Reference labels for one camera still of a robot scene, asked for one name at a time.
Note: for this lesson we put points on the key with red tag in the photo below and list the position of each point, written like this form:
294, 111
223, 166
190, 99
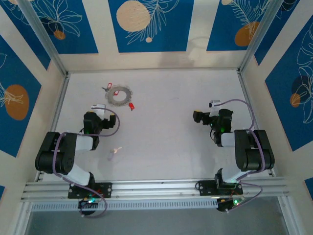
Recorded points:
109, 85
116, 93
131, 105

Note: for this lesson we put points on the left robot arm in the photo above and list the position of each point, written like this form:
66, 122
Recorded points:
58, 151

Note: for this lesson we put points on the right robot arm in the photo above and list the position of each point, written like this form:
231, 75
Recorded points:
254, 151

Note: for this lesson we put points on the left controller board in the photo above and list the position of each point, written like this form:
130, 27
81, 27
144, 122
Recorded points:
85, 203

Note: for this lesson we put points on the controller board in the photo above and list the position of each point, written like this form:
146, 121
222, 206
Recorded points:
227, 205
85, 203

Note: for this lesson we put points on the right controller board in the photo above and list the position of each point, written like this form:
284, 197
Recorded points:
227, 205

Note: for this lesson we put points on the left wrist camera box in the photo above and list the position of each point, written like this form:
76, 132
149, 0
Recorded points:
99, 110

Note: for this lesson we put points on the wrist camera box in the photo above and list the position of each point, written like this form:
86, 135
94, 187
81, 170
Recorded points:
215, 107
99, 110

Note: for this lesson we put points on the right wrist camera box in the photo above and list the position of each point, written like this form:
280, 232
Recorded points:
215, 107

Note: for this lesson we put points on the left aluminium side rail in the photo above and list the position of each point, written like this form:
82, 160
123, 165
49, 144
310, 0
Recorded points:
56, 115

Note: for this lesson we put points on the aluminium side rail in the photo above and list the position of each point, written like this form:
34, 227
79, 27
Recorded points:
56, 115
243, 85

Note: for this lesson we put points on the right aluminium side rail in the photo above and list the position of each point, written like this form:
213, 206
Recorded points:
243, 85

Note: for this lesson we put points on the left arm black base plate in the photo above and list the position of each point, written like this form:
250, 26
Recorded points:
105, 189

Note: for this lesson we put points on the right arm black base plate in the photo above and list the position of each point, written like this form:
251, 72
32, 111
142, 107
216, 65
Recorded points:
205, 188

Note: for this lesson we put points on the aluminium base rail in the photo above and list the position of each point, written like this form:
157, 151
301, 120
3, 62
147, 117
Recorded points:
156, 189

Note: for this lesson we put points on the right aluminium frame post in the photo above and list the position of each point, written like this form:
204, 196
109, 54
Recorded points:
259, 34

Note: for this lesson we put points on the aluminium frame post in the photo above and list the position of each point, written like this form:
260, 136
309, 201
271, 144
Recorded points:
259, 34
41, 34

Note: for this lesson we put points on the left aluminium frame post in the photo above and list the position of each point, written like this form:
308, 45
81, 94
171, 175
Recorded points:
41, 34

